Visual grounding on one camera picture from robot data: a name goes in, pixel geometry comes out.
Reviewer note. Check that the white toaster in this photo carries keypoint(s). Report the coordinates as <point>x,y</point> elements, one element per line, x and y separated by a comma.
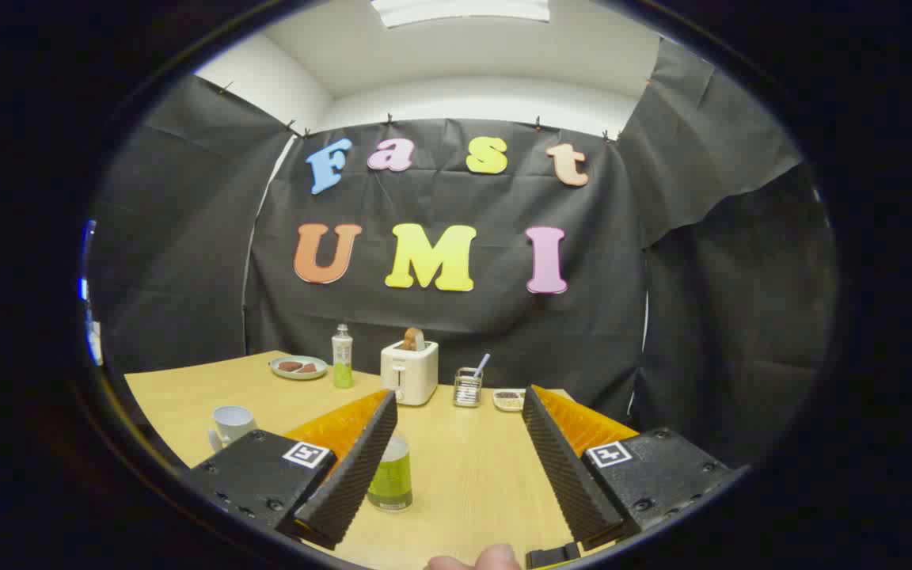
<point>412,372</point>

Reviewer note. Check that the small white seed dish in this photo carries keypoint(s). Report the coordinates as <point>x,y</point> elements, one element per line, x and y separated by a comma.
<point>509,400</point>

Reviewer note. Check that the wooden table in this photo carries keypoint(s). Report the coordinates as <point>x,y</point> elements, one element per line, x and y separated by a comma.
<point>472,475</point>

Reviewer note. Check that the metal spoon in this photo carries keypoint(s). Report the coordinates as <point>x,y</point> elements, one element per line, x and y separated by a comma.
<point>482,364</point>

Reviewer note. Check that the toast slice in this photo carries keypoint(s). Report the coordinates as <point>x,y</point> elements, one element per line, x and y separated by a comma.
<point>414,340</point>

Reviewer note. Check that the white cup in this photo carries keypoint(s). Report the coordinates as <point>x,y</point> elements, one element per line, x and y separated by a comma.
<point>233,423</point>

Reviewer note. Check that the pale green plate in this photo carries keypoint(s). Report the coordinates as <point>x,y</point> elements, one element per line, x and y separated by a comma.
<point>298,374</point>

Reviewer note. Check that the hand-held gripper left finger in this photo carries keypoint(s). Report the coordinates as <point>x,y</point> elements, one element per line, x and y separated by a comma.
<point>353,475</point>

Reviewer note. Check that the green label juice bottle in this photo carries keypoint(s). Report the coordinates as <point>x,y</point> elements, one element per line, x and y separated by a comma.
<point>393,483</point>

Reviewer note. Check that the capped green label bottle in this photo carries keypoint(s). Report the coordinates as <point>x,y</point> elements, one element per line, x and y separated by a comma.
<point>342,356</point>

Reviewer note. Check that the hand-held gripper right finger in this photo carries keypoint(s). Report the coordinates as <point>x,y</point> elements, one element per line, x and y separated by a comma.
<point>567,467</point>

